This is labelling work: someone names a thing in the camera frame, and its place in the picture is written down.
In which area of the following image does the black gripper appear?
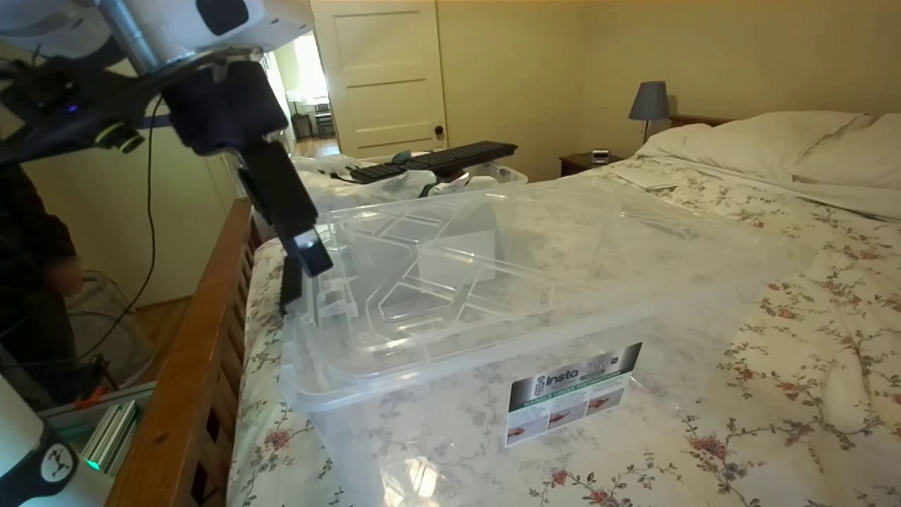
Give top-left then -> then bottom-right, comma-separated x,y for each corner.
165,58 -> 339,282

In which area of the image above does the black latch of empty crate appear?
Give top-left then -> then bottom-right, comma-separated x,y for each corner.
277,250 -> 309,319

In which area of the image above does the clear crate filled with items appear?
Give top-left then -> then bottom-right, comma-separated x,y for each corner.
294,151 -> 530,220

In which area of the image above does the empty clear storage crate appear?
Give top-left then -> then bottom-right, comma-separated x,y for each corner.
278,185 -> 812,507

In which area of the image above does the white panel door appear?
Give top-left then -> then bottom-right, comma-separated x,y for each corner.
308,0 -> 450,160

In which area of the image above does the black computer keyboard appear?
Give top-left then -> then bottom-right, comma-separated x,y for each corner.
347,138 -> 522,185

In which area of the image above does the brown wooden footboard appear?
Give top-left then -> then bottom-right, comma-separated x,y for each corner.
103,193 -> 258,507

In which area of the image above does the person in dark clothes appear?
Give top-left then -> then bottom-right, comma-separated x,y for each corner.
0,165 -> 84,402

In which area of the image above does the silver box with green light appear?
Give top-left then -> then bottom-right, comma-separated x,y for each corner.
77,396 -> 143,478

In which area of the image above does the dark wooden nightstand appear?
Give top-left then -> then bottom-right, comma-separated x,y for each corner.
558,148 -> 629,178

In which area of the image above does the white product label sticker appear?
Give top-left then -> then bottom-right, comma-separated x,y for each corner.
502,341 -> 648,451

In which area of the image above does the white device with logo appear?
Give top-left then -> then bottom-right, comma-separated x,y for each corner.
0,374 -> 80,507

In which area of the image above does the grey table lamp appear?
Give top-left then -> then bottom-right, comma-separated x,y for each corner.
626,78 -> 676,145

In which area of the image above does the brown wooden headboard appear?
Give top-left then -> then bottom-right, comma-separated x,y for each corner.
667,113 -> 731,129

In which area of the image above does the white pillow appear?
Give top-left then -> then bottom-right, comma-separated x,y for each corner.
638,109 -> 869,184
790,109 -> 901,191

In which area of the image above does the bed with floral bedspread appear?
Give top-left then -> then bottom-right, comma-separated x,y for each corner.
222,148 -> 901,507

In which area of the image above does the thin black hanging cable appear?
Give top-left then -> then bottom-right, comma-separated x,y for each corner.
77,93 -> 160,367

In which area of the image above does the wrist mounted camera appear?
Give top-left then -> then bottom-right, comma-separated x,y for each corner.
0,53 -> 206,168

